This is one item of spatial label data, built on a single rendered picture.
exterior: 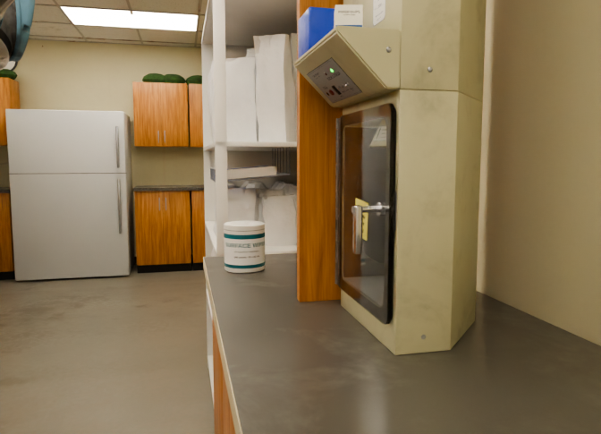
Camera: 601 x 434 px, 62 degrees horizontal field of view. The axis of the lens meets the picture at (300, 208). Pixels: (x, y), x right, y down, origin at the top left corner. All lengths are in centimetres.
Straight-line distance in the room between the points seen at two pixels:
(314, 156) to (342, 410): 65
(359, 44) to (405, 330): 51
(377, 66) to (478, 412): 55
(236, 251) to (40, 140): 448
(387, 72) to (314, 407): 55
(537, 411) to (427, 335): 24
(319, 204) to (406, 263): 38
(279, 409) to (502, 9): 111
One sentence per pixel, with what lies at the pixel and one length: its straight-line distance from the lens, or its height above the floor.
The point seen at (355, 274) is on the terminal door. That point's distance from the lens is 108.
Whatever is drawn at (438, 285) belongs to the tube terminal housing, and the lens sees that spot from 95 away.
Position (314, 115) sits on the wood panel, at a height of 140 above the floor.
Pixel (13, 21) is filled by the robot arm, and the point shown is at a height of 148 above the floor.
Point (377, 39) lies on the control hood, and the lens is 89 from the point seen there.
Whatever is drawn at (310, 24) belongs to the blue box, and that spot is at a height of 156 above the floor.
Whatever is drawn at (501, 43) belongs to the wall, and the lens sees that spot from 143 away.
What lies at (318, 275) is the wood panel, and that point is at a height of 100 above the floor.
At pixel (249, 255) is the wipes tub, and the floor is 100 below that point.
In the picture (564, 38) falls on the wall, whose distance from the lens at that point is 125.
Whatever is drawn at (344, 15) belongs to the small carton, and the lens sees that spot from 98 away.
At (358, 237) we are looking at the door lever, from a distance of 92.
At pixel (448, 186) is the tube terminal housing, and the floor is 124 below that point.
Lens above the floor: 129
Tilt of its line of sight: 6 degrees down
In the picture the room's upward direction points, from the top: straight up
